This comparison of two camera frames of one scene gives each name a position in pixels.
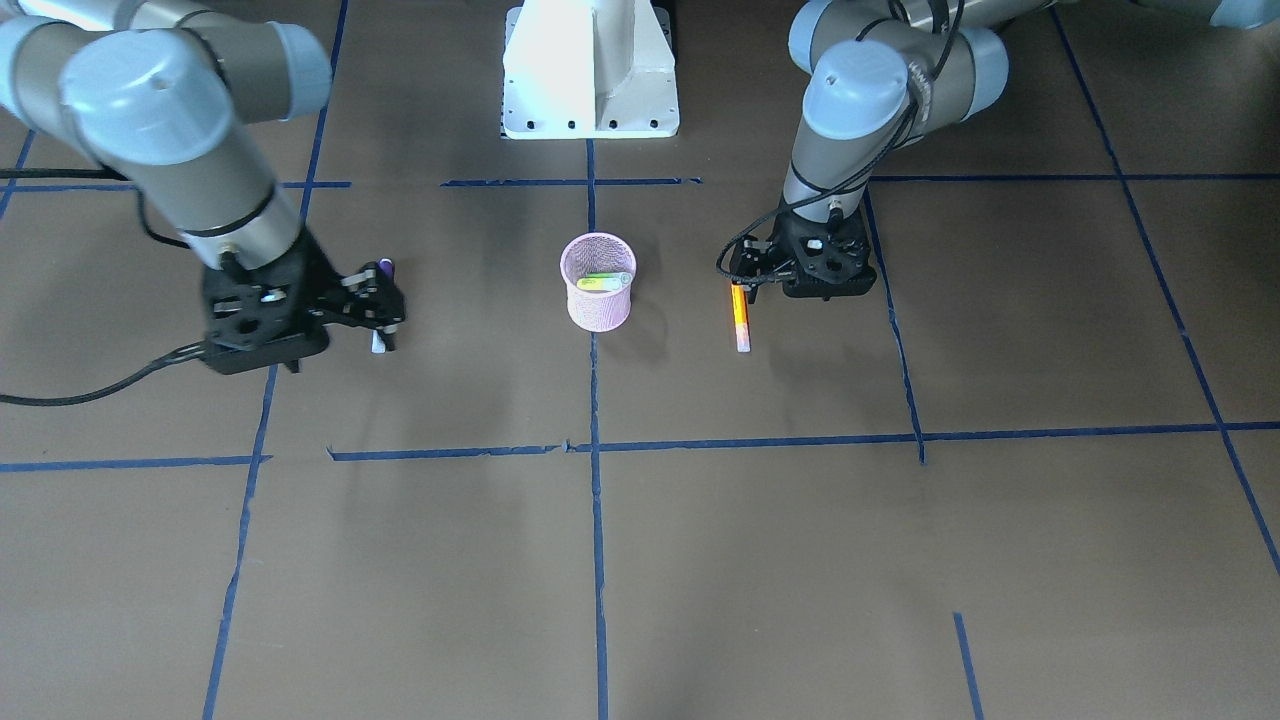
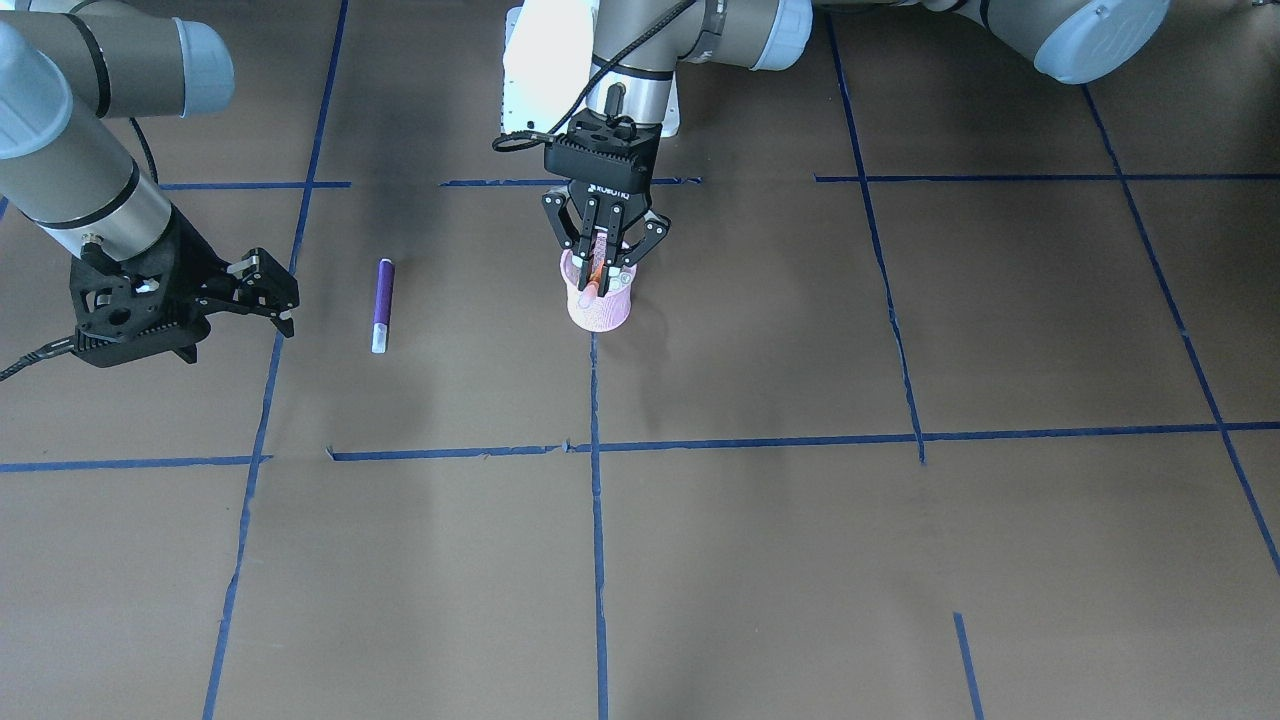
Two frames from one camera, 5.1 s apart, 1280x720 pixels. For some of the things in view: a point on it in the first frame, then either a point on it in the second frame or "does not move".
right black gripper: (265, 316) -> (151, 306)
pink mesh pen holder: (598, 252) does not move
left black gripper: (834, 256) -> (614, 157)
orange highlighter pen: (741, 318) -> (599, 253)
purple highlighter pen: (386, 272) does not move
